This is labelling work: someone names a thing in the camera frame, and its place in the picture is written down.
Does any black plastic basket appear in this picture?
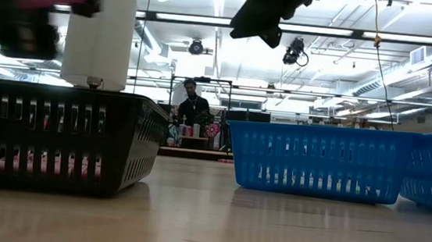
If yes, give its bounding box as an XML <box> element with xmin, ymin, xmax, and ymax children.
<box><xmin>0</xmin><ymin>77</ymin><xmax>173</xmax><ymax>204</ymax></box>

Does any person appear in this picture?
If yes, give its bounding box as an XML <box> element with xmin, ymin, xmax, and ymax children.
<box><xmin>176</xmin><ymin>77</ymin><xmax>215</xmax><ymax>129</ymax></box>

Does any silver ceiling duct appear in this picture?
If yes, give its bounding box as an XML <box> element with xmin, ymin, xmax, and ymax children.
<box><xmin>351</xmin><ymin>38</ymin><xmax>432</xmax><ymax>105</ymax></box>

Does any pink patterned bag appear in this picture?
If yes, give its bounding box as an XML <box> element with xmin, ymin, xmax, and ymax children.
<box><xmin>203</xmin><ymin>122</ymin><xmax>221</xmax><ymax>140</ymax></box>

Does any pink crayon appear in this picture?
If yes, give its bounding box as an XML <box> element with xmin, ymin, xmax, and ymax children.
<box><xmin>13</xmin><ymin>0</ymin><xmax>89</xmax><ymax>16</ymax></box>

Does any black ceiling camera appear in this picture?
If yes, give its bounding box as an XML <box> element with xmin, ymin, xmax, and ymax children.
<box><xmin>281</xmin><ymin>35</ymin><xmax>311</xmax><ymax>67</ymax></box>

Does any black overhead beam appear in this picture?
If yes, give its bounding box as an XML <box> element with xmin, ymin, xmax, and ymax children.
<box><xmin>0</xmin><ymin>0</ymin><xmax>432</xmax><ymax>48</ymax></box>

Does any black round ceiling fixture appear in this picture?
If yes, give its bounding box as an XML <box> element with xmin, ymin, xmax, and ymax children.
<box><xmin>187</xmin><ymin>38</ymin><xmax>205</xmax><ymax>56</ymax></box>

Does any yellow hanging cable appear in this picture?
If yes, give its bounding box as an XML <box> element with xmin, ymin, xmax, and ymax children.
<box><xmin>362</xmin><ymin>0</ymin><xmax>408</xmax><ymax>132</ymax></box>

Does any white lamp with wooden base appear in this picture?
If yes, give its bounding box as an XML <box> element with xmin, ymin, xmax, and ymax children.
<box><xmin>59</xmin><ymin>0</ymin><xmax>138</xmax><ymax>93</ymax></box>

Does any grey crayon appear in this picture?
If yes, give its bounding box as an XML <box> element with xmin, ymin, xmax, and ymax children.
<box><xmin>255</xmin><ymin>166</ymin><xmax>314</xmax><ymax>190</ymax></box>
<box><xmin>315</xmin><ymin>172</ymin><xmax>384</xmax><ymax>196</ymax></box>

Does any black aluminium table frame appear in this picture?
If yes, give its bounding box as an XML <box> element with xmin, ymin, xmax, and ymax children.
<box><xmin>156</xmin><ymin>145</ymin><xmax>234</xmax><ymax>163</ymax></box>

